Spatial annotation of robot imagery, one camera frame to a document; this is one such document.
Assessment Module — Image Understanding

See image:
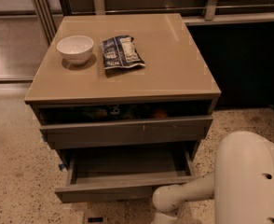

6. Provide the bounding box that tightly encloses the grey drawer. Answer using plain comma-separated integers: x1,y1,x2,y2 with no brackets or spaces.
55,142,196,203
38,100,214,150

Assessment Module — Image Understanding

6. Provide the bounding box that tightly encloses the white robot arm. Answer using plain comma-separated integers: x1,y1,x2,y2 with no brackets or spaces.
151,131,274,224

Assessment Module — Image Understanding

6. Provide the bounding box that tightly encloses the orange fruit in drawer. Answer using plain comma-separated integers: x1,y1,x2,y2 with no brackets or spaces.
151,108,169,119

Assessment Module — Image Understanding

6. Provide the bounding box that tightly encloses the grey drawer cabinet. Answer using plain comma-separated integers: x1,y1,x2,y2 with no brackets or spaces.
25,14,220,161

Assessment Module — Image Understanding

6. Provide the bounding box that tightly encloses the dark packet in top drawer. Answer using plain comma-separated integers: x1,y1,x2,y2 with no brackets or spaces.
83,105,135,120

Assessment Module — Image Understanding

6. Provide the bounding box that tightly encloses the grey top drawer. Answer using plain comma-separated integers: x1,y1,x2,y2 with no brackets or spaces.
38,100,214,150

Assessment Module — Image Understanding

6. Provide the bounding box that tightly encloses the blue white snack bag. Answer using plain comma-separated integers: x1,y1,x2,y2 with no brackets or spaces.
101,35,145,70

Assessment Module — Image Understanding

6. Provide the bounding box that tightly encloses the white ceramic bowl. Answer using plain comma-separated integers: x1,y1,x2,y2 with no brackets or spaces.
56,35,94,65

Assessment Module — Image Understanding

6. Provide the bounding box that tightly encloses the blue tape piece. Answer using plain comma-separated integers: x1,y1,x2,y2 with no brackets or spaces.
58,163,65,171

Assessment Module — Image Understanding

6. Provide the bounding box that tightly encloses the metal railing frame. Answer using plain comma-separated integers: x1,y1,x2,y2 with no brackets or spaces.
32,0,274,40

